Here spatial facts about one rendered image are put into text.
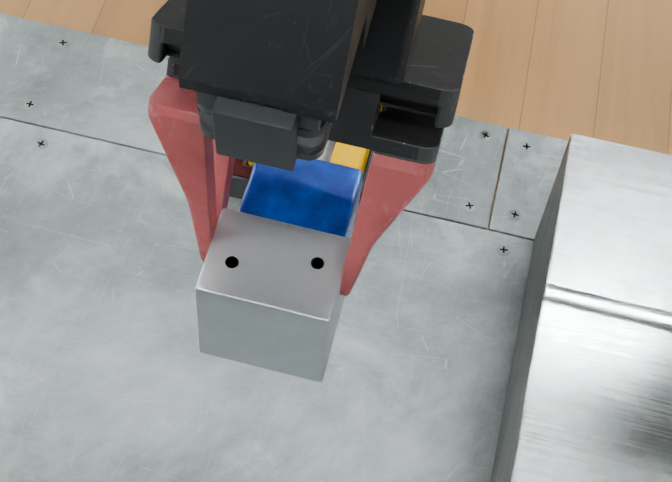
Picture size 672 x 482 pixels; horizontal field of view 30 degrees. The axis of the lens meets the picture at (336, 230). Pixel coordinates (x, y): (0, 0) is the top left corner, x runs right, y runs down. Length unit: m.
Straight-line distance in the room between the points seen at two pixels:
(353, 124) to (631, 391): 0.19
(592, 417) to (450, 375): 0.11
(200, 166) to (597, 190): 0.22
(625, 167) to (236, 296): 0.22
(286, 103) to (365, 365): 0.31
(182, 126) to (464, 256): 0.27
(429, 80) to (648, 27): 0.40
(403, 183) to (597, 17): 0.39
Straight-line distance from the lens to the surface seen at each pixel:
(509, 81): 0.74
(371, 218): 0.43
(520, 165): 0.70
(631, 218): 0.58
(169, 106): 0.42
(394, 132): 0.41
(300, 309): 0.45
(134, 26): 0.75
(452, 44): 0.43
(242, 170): 0.65
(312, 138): 0.34
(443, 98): 0.40
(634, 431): 0.53
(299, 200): 0.49
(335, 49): 0.32
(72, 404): 0.61
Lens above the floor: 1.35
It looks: 56 degrees down
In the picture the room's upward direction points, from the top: 6 degrees clockwise
